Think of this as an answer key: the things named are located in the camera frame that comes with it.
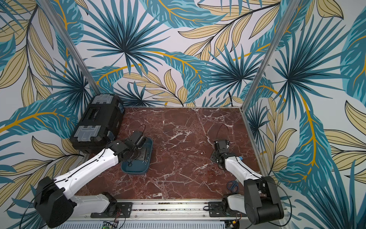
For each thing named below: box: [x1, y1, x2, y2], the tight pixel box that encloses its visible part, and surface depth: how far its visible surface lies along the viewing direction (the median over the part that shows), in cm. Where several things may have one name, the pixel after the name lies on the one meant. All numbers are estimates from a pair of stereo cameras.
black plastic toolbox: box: [70, 93, 125, 154], surface depth 90 cm
